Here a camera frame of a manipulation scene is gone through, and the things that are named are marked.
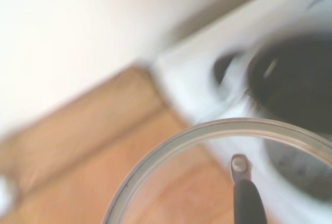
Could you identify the black coil burner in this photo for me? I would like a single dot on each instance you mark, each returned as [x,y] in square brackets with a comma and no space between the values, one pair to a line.
[298,168]

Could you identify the large wooden butcher board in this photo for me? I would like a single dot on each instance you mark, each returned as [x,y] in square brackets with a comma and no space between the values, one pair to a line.
[103,156]

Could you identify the white electric stove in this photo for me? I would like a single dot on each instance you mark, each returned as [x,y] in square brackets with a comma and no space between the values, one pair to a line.
[197,84]

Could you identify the black cooking pot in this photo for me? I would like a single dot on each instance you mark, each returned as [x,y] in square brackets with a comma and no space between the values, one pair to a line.
[298,84]

